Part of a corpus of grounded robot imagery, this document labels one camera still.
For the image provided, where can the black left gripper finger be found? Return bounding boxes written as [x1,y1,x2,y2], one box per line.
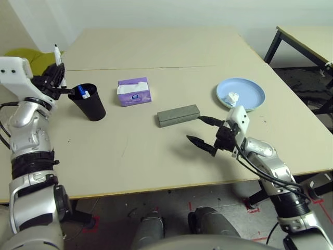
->
[48,63,66,88]
[55,87,76,96]

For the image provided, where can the grey robot left leg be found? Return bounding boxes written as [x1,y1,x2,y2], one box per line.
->
[131,210,167,250]

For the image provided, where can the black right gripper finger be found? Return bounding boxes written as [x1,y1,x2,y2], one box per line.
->
[186,134,219,158]
[198,115,226,128]

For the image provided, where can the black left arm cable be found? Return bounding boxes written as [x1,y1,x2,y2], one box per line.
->
[0,101,19,149]

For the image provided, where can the white tissue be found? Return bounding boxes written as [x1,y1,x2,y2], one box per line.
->
[224,91,239,106]

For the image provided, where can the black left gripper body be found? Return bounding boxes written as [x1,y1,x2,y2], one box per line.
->
[32,65,60,100]

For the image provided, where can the blue plate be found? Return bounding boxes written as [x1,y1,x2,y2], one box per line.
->
[216,77,267,111]

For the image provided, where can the grey robot right leg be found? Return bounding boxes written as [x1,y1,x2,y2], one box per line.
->
[188,206,241,250]

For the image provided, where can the purple tissue box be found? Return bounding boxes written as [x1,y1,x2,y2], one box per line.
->
[116,77,153,108]

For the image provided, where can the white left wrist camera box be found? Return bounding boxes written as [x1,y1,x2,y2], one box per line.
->
[0,56,57,108]

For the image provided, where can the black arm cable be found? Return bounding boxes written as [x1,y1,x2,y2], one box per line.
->
[233,136,312,206]
[0,101,19,149]

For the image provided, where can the grey robot torso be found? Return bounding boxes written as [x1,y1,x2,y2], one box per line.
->
[130,233,287,250]

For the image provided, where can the white marker black cap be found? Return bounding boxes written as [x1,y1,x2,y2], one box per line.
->
[53,43,68,88]

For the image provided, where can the yellow-green chair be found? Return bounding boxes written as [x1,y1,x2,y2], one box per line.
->
[4,47,66,78]

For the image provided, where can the black table foot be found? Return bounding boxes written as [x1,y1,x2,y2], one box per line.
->
[248,171,333,206]
[70,200,98,227]

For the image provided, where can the black plastic cup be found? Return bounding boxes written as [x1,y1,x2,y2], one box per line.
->
[68,83,107,122]

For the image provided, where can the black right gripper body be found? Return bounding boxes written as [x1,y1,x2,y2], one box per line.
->
[214,120,240,154]

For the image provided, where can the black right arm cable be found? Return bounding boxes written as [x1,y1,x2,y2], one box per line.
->
[233,136,312,206]

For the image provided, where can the beige side table black legs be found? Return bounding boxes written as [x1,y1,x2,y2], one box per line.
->
[263,25,333,123]

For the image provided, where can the grey glasses case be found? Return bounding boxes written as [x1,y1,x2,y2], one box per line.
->
[157,104,201,129]

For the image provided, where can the grey robot leg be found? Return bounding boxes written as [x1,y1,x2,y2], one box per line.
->
[131,210,167,250]
[188,206,241,250]

